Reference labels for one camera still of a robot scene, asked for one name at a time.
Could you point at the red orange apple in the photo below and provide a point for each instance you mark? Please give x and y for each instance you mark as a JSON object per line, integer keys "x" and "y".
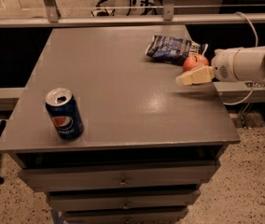
{"x": 194, "y": 60}

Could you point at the blue pepsi can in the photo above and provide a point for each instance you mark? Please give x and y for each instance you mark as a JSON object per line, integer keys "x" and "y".
{"x": 62, "y": 108}

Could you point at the grey drawer cabinet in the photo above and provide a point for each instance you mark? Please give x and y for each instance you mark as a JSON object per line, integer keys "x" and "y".
{"x": 131, "y": 107}

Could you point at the grey drawer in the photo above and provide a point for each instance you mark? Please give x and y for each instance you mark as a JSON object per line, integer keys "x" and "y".
{"x": 130, "y": 216}
{"x": 124, "y": 201}
{"x": 119, "y": 176}

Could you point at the black office chair base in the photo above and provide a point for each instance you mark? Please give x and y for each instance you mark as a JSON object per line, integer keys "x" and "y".
{"x": 124, "y": 8}

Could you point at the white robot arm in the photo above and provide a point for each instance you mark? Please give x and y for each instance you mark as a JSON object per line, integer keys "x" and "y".
{"x": 249, "y": 64}

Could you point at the bottom grey drawer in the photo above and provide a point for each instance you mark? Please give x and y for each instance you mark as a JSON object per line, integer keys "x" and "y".
{"x": 130, "y": 216}

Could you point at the grey metal railing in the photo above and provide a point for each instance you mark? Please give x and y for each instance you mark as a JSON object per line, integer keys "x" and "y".
{"x": 71, "y": 13}

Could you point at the middle grey drawer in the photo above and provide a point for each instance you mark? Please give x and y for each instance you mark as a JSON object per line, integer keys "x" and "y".
{"x": 124, "y": 201}

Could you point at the blue chip bag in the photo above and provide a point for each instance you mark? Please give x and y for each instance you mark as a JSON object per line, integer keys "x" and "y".
{"x": 173, "y": 50}

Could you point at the top grey drawer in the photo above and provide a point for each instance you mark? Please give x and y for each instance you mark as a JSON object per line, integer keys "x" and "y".
{"x": 119, "y": 176}

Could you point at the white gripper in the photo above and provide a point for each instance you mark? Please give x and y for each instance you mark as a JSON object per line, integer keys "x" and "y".
{"x": 223, "y": 64}

